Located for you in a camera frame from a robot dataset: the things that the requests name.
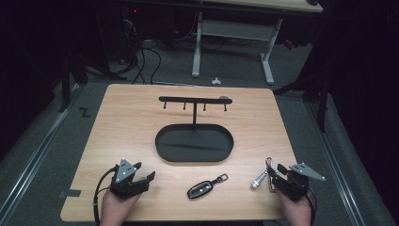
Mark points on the metal floor rail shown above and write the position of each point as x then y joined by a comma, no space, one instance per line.
338,169
34,157

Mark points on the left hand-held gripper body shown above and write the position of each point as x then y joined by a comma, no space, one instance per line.
125,183

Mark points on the small white floor object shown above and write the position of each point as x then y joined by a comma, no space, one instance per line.
216,81

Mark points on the white frame desk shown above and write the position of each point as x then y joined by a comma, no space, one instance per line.
235,29

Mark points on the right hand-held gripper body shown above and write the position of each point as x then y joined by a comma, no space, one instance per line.
296,185

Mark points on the black car key fob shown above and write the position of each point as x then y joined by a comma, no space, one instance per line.
200,190

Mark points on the black metal stand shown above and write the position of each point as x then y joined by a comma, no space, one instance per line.
66,88
322,103

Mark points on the black tape strip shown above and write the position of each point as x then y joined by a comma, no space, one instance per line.
72,193

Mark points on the black oval tray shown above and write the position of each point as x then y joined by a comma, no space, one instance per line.
194,145

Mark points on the person's right hand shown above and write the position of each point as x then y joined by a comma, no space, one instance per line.
296,212

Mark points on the person's left hand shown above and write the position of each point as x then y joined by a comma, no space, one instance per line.
116,209

